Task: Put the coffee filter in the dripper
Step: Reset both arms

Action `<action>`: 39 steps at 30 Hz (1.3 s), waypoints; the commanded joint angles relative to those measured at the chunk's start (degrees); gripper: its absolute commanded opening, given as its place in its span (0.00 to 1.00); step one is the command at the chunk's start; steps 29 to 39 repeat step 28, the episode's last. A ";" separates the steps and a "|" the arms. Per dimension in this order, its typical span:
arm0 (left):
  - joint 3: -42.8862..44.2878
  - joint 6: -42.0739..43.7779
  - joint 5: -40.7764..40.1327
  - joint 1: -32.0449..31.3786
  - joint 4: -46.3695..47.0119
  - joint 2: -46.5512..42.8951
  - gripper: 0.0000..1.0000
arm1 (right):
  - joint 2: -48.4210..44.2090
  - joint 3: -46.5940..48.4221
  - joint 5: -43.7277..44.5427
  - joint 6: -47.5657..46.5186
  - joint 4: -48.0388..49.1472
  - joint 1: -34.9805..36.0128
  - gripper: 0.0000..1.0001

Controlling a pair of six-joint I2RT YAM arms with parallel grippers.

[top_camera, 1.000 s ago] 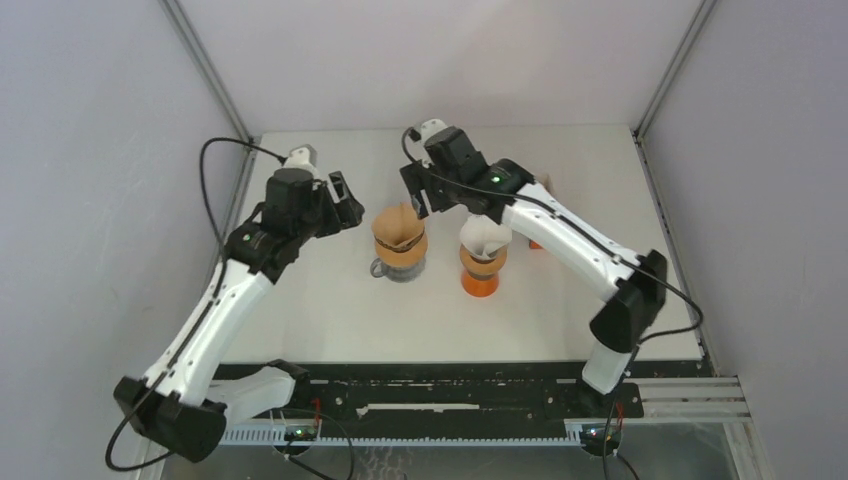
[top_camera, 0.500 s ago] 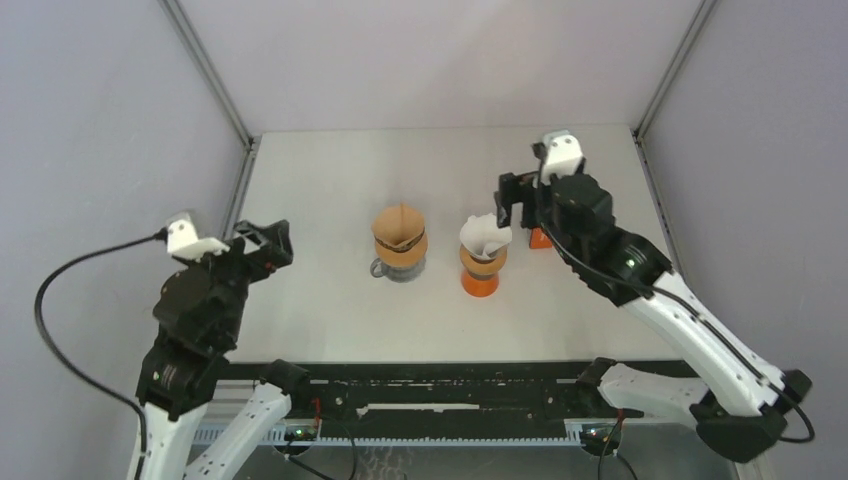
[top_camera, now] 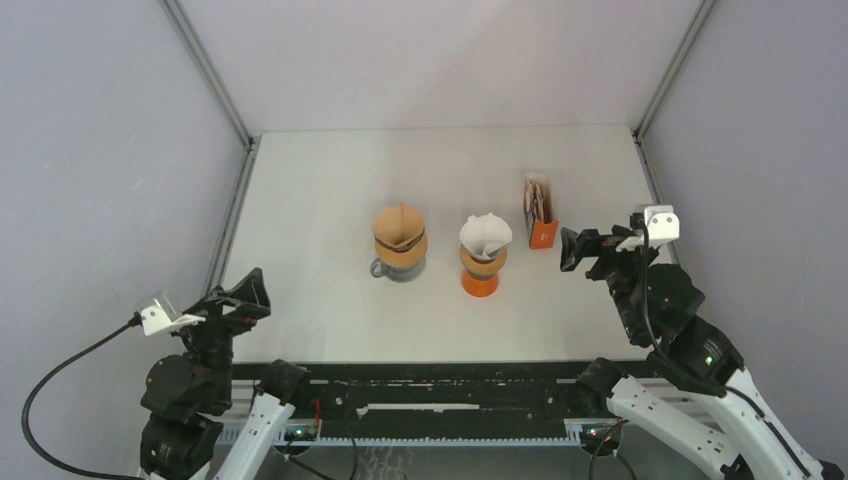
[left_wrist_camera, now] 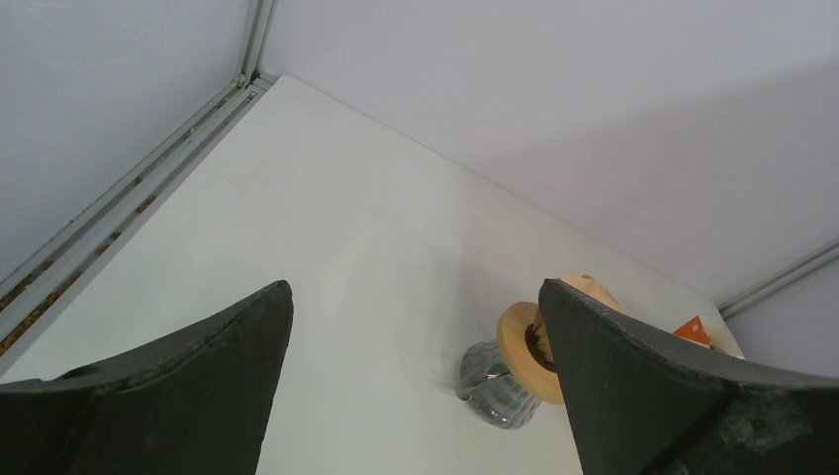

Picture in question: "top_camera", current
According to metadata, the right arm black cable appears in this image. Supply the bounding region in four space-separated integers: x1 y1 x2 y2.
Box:
586 218 813 480

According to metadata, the small wooden dripper ring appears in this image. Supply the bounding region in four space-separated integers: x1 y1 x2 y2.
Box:
458 245 509 278

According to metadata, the orange glass carafe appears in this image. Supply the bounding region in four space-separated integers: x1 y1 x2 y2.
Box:
460 270 500 298

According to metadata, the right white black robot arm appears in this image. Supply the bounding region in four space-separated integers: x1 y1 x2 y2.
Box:
560 217 846 479

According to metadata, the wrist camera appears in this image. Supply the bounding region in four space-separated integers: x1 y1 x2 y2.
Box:
139 291 206 337
616 204 681 251

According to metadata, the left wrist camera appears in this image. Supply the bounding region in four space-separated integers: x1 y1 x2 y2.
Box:
139 291 206 337

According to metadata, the grey ribbed dripper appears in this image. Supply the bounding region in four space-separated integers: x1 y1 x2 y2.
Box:
374 230 426 253

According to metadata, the grey glass carafe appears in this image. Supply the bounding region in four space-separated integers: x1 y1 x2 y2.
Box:
369 257 426 283

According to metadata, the black mounting base plate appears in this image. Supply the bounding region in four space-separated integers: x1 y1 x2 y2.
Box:
225 360 647 440

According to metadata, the orange coffee filter box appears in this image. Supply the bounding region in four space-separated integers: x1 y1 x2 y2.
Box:
522 173 559 250

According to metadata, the white cable duct strip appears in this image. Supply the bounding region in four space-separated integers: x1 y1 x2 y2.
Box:
218 423 584 448

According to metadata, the white paper coffee filter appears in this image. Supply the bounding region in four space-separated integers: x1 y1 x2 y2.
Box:
459 213 513 260

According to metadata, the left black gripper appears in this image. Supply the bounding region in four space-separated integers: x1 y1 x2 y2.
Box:
174 265 271 404

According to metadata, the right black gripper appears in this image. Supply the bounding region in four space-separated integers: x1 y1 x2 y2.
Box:
558 225 657 339

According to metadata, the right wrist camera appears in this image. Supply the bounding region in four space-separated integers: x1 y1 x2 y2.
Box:
616 204 681 251

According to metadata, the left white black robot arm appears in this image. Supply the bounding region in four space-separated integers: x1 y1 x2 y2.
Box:
137 267 313 479

